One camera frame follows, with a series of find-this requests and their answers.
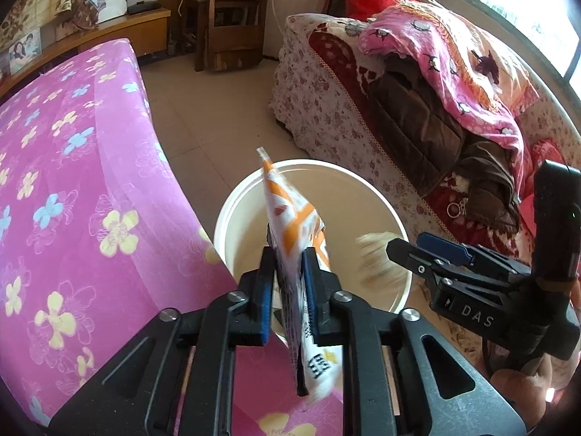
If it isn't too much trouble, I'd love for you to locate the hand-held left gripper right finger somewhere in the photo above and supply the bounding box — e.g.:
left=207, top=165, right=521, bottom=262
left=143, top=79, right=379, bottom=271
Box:
left=300, top=245, right=527, bottom=436

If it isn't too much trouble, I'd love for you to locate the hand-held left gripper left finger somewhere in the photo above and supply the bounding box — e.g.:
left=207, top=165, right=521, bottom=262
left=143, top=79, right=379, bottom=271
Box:
left=48, top=245, right=277, bottom=436

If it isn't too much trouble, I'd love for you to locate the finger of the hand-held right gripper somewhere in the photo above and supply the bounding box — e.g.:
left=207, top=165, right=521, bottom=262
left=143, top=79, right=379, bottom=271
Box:
left=417, top=231, right=534, bottom=278
left=386, top=238, right=455, bottom=282

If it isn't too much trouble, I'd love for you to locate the white bucket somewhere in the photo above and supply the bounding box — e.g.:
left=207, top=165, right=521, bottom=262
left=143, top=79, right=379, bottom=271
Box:
left=213, top=159, right=413, bottom=343

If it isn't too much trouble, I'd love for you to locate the orange white snack packet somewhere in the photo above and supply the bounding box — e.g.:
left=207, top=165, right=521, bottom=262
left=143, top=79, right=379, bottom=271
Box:
left=256, top=146, right=339, bottom=404

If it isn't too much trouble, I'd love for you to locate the person's right hand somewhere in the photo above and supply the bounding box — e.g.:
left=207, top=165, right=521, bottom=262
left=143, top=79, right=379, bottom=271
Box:
left=490, top=354, right=581, bottom=423

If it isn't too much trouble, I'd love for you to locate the brown jacket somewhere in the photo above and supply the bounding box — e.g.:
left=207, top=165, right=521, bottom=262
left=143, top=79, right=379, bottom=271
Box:
left=367, top=57, right=520, bottom=232

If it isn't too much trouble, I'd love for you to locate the red cushion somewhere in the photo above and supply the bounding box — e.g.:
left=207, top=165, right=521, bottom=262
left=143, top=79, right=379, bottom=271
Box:
left=529, top=140, right=566, bottom=182

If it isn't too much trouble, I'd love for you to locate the pink cartoon blanket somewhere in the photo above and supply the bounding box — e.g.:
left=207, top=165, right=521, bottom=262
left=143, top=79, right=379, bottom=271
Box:
left=358, top=2, right=525, bottom=191

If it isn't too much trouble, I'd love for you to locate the floral covered sofa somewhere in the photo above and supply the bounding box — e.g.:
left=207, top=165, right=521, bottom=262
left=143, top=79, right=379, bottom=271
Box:
left=270, top=11, right=581, bottom=373

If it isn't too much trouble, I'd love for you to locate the red patterned sofa throw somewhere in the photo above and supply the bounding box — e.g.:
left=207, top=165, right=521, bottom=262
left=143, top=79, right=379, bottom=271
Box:
left=309, top=27, right=536, bottom=259

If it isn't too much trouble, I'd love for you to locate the pink floral tablecloth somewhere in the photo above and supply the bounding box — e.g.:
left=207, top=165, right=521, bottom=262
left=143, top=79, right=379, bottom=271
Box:
left=0, top=39, right=346, bottom=436

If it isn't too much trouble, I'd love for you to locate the window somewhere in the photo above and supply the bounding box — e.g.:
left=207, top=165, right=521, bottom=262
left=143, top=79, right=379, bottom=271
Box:
left=454, top=0, right=581, bottom=78

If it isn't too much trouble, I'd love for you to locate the wooden chair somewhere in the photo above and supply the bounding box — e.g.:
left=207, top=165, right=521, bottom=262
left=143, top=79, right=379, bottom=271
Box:
left=182, top=0, right=275, bottom=72

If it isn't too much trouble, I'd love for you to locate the wooden cabinet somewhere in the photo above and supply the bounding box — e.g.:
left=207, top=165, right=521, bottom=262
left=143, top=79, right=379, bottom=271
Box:
left=0, top=7, right=172, bottom=101

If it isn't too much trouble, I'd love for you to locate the wedding photo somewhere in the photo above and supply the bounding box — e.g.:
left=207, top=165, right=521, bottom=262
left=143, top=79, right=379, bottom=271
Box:
left=93, top=0, right=129, bottom=23

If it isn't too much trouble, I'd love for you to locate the framed couple photo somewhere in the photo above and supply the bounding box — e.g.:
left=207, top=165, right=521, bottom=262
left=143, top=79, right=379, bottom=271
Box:
left=8, top=29, right=42, bottom=73

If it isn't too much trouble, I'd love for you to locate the yellow floral cloth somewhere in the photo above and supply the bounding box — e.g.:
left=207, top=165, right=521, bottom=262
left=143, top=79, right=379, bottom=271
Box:
left=0, top=0, right=76, bottom=51

